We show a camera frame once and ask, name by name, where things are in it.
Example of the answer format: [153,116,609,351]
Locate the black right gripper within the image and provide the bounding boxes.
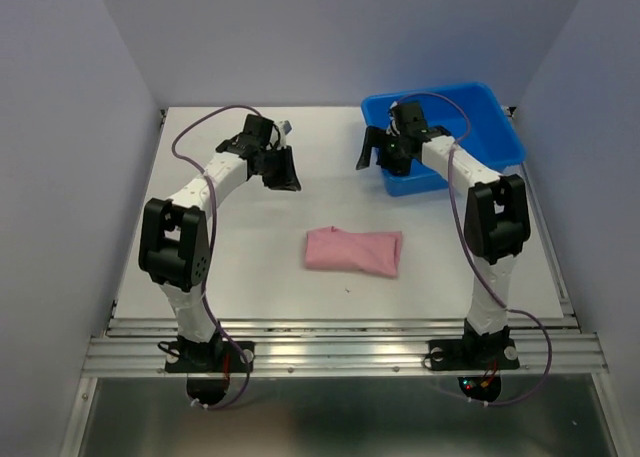
[353,125,409,177]

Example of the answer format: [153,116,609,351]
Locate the pink t-shirt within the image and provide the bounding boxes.
[304,226,403,279]

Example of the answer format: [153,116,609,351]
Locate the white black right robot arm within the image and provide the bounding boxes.
[356,100,531,371]

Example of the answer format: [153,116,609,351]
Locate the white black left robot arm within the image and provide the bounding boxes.
[138,113,301,372]

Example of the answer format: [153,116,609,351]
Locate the blue plastic bin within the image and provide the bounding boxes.
[361,82,526,171]

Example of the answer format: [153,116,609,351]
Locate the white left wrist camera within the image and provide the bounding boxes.
[275,120,292,147]

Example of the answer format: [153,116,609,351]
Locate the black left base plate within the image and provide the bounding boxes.
[157,338,255,374]

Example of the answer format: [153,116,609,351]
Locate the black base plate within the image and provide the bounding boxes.
[423,339,521,376]
[157,338,255,374]

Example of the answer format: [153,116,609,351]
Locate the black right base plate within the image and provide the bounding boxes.
[423,339,521,376]

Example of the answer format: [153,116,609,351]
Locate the aluminium mounting rail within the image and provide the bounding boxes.
[81,316,608,379]

